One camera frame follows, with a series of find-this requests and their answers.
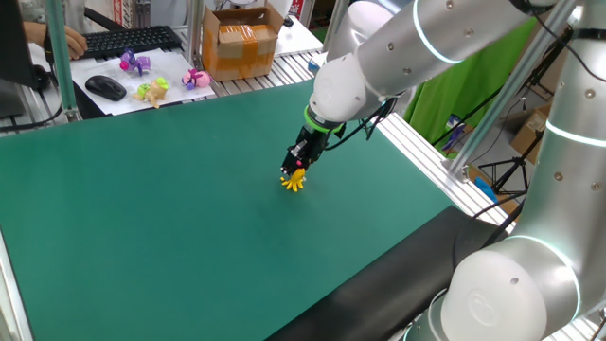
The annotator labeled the black computer keyboard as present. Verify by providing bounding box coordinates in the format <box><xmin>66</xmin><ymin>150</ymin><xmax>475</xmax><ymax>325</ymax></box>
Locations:
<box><xmin>80</xmin><ymin>25</ymin><xmax>184</xmax><ymax>60</ymax></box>

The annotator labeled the slanted aluminium frame post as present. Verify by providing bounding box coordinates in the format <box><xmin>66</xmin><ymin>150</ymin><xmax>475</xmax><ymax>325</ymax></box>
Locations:
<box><xmin>440</xmin><ymin>0</ymin><xmax>579</xmax><ymax>183</ymax></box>

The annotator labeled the green cloth backdrop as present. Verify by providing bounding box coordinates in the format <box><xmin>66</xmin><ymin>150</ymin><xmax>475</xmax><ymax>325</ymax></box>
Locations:
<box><xmin>402</xmin><ymin>17</ymin><xmax>540</xmax><ymax>146</ymax></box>

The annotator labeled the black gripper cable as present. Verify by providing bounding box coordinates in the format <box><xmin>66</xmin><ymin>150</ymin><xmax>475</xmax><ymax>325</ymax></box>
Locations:
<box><xmin>323</xmin><ymin>97</ymin><xmax>399</xmax><ymax>153</ymax></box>

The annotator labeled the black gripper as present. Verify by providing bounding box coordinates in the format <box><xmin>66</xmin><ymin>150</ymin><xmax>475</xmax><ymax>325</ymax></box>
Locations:
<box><xmin>280</xmin><ymin>123</ymin><xmax>333</xmax><ymax>177</ymax></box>

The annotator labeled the taped open cardboard box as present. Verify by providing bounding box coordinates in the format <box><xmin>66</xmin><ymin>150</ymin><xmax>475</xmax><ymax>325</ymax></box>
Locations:
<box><xmin>201</xmin><ymin>2</ymin><xmax>285</xmax><ymax>82</ymax></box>

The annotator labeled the white paper sheet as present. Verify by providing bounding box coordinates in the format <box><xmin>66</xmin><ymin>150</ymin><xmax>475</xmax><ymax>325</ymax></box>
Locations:
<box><xmin>69</xmin><ymin>47</ymin><xmax>217</xmax><ymax>117</ymax></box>

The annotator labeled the black mat strip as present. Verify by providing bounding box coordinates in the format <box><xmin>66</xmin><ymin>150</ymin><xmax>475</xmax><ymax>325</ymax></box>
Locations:
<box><xmin>263</xmin><ymin>205</ymin><xmax>509</xmax><ymax>341</ymax></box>

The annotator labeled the person's hand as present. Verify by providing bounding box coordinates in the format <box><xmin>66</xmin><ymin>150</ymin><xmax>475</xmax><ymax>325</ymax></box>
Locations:
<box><xmin>62</xmin><ymin>25</ymin><xmax>89</xmax><ymax>62</ymax></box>

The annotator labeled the tan green wind-up toy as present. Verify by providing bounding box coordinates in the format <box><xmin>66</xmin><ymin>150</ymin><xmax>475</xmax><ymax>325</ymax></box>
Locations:
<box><xmin>132</xmin><ymin>77</ymin><xmax>170</xmax><ymax>110</ymax></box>

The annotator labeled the small brown cardboard box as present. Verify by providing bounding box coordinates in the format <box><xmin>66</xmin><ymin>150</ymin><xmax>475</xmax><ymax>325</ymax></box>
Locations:
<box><xmin>508</xmin><ymin>102</ymin><xmax>553</xmax><ymax>165</ymax></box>

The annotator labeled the yellow spiky toy pink star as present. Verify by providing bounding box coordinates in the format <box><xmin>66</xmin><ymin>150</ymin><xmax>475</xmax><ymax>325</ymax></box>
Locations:
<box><xmin>279</xmin><ymin>167</ymin><xmax>308</xmax><ymax>193</ymax></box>

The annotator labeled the black computer monitor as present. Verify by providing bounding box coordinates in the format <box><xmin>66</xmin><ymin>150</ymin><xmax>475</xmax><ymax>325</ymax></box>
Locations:
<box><xmin>0</xmin><ymin>0</ymin><xmax>40</xmax><ymax>120</ymax></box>

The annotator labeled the pink wind-up toy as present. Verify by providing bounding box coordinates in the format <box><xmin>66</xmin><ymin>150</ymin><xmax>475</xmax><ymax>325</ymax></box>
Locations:
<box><xmin>181</xmin><ymin>67</ymin><xmax>212</xmax><ymax>92</ymax></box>

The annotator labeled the black tripod stand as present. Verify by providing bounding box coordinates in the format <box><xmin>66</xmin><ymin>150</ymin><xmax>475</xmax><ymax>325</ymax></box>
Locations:
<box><xmin>477</xmin><ymin>132</ymin><xmax>544</xmax><ymax>196</ymax></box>

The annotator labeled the person's forearm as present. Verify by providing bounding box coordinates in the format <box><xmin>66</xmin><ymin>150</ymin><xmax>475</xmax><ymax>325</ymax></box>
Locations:
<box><xmin>22</xmin><ymin>20</ymin><xmax>68</xmax><ymax>50</ymax></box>

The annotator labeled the blue plastic object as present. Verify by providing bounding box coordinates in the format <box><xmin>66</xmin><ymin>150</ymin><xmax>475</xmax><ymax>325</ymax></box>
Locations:
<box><xmin>472</xmin><ymin>175</ymin><xmax>501</xmax><ymax>205</ymax></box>

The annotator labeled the black computer mouse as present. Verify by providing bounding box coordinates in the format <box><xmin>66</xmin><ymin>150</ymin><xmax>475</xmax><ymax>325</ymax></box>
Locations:
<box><xmin>84</xmin><ymin>74</ymin><xmax>128</xmax><ymax>102</ymax></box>

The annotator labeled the purple wind-up toy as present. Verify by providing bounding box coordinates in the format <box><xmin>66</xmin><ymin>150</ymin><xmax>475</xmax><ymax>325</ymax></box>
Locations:
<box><xmin>118</xmin><ymin>48</ymin><xmax>152</xmax><ymax>78</ymax></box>

